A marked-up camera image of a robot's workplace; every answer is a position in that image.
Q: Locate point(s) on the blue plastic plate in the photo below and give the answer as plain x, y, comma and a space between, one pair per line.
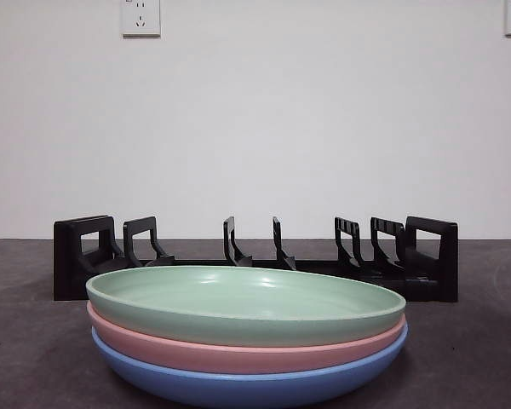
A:
238, 385

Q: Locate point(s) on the black plastic dish rack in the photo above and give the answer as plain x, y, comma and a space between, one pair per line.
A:
68, 277

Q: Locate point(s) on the green plastic plate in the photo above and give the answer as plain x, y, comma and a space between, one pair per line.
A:
238, 307

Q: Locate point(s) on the pink plastic plate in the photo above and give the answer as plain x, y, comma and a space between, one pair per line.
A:
238, 360

